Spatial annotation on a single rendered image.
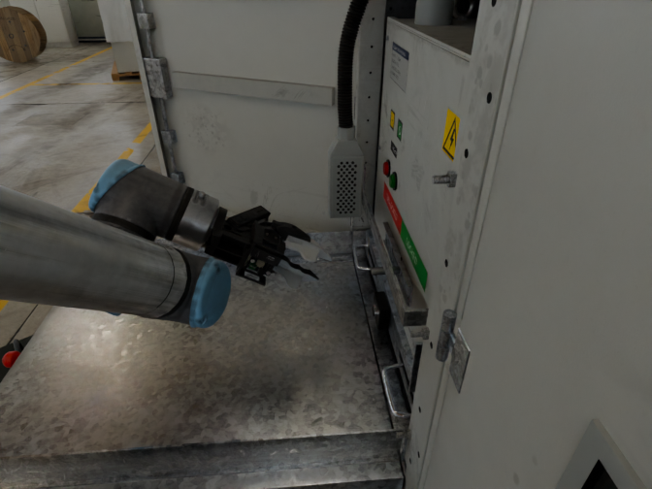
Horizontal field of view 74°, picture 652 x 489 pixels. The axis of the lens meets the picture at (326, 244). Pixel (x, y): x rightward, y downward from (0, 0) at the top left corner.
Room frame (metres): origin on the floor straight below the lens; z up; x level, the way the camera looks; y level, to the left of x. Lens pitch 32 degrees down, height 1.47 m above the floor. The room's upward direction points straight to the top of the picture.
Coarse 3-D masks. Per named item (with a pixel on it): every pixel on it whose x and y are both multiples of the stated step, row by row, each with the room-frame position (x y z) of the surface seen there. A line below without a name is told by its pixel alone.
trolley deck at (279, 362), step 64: (64, 320) 0.68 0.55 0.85; (128, 320) 0.68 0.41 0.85; (256, 320) 0.68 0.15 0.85; (320, 320) 0.68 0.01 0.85; (0, 384) 0.51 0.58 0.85; (64, 384) 0.51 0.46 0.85; (128, 384) 0.51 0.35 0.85; (192, 384) 0.51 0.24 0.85; (256, 384) 0.51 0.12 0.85; (320, 384) 0.51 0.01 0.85; (0, 448) 0.39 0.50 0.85; (64, 448) 0.39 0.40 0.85
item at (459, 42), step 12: (396, 24) 0.82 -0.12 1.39; (408, 24) 0.76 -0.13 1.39; (456, 24) 0.80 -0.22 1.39; (468, 24) 0.80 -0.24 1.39; (420, 36) 0.67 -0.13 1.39; (432, 36) 0.62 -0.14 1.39; (444, 36) 0.66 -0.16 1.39; (456, 36) 0.66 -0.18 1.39; (468, 36) 0.66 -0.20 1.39; (444, 48) 0.56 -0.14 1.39; (456, 48) 0.52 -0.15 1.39; (468, 48) 0.55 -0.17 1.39; (384, 60) 0.90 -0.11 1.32; (468, 60) 0.48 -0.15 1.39
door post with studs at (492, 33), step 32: (480, 0) 0.38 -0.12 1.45; (512, 0) 0.31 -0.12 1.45; (480, 32) 0.36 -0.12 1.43; (480, 64) 0.34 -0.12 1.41; (480, 96) 0.33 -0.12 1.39; (480, 128) 0.32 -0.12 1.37; (480, 160) 0.31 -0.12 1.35; (448, 192) 0.37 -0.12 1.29; (448, 224) 0.35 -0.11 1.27; (448, 256) 0.34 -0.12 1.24; (448, 288) 0.33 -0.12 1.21; (416, 384) 0.37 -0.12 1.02; (416, 416) 0.35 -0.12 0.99; (416, 448) 0.33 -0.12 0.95; (416, 480) 0.31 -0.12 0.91
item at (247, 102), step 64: (128, 0) 1.23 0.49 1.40; (192, 0) 1.18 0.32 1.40; (256, 0) 1.11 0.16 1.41; (320, 0) 1.05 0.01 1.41; (192, 64) 1.19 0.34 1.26; (256, 64) 1.12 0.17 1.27; (320, 64) 1.05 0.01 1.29; (192, 128) 1.21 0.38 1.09; (256, 128) 1.12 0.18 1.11; (320, 128) 1.05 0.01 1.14; (256, 192) 1.13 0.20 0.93; (320, 192) 1.05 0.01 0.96
